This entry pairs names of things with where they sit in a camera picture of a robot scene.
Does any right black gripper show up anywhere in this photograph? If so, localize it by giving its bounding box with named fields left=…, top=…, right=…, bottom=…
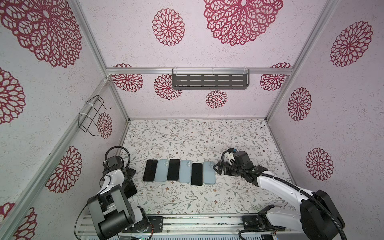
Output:
left=212, top=161, right=244, bottom=178

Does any pale blue case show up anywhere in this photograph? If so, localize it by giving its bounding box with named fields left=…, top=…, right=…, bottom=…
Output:
left=155, top=160, right=169, bottom=183
left=203, top=162, right=216, bottom=185

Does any bare black phone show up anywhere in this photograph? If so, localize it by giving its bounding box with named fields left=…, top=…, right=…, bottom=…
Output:
left=191, top=163, right=203, bottom=186
left=143, top=160, right=158, bottom=182
left=167, top=159, right=181, bottom=181

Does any light blue phone case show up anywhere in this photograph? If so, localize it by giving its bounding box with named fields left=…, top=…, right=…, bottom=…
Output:
left=179, top=160, right=192, bottom=184

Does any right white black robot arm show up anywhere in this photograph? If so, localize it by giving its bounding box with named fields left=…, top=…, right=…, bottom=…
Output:
left=212, top=148, right=347, bottom=240

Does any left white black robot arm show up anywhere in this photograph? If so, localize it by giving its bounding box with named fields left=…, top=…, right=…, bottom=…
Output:
left=87, top=156, right=150, bottom=240

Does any black phone near left base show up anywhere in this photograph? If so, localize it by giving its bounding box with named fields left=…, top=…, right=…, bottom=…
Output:
left=124, top=181, right=138, bottom=199

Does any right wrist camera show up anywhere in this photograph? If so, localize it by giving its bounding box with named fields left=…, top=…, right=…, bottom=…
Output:
left=225, top=148, right=238, bottom=164

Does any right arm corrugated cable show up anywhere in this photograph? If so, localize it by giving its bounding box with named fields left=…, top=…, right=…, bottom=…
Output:
left=221, top=148, right=348, bottom=240

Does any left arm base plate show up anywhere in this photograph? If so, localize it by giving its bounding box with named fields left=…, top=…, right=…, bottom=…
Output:
left=122, top=216, right=164, bottom=234

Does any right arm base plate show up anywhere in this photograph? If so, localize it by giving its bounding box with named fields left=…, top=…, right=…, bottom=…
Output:
left=242, top=215, right=271, bottom=230

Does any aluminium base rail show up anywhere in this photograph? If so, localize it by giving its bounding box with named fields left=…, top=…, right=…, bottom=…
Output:
left=77, top=212, right=330, bottom=236

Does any black wire wall rack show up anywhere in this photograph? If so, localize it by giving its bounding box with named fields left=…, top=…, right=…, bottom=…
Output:
left=78, top=95, right=113, bottom=139

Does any dark grey wall shelf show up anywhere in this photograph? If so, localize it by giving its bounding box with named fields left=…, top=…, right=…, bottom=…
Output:
left=171, top=69, right=250, bottom=90

